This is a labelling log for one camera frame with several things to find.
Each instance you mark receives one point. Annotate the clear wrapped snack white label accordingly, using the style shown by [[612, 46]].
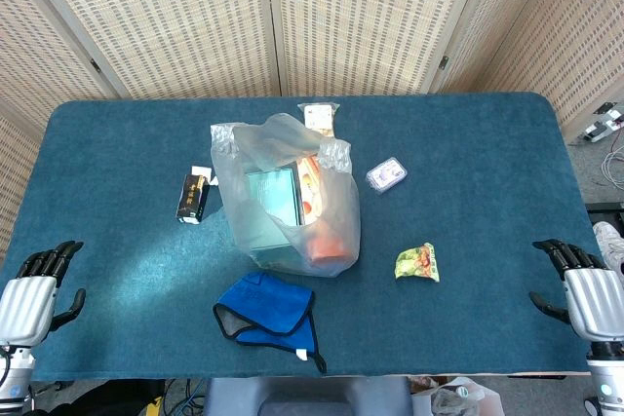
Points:
[[319, 116]]

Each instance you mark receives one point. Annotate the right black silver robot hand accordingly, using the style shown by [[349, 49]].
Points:
[[595, 301]]

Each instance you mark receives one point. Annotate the white sneaker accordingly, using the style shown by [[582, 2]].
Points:
[[610, 248]]

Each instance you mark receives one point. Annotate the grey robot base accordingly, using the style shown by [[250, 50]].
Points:
[[307, 396]]

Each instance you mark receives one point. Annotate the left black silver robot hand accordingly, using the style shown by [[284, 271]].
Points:
[[27, 304]]

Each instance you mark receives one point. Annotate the black metal frame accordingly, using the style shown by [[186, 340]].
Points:
[[604, 214]]

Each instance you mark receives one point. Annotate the clear purple plastic case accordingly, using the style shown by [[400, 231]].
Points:
[[386, 175]]

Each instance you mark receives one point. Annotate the translucent plastic shopping bag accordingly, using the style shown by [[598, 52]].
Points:
[[244, 148]]

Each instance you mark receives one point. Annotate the white power strip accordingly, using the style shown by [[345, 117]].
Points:
[[604, 124]]

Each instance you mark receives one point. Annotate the black screen hinge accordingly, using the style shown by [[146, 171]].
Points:
[[95, 65], [442, 63]]

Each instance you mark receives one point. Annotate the woven folding screen panel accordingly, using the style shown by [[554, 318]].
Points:
[[170, 21], [39, 55], [370, 21], [14, 182], [487, 36], [580, 36]]

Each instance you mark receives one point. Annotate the crumpled green snack packet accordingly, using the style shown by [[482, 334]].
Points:
[[417, 264]]

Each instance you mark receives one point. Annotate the white crumpled floor bag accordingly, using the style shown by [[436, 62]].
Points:
[[458, 399]]

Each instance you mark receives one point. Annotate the blue microfiber cloth black trim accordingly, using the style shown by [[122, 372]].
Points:
[[273, 306]]

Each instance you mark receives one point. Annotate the small black box gold print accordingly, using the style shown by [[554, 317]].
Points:
[[192, 197]]

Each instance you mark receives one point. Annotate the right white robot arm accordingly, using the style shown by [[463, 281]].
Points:
[[607, 382]]

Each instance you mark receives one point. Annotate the orange cardboard box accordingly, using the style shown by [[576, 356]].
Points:
[[331, 246]]

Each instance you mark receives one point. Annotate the teal cardboard box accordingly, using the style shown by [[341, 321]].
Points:
[[273, 201]]

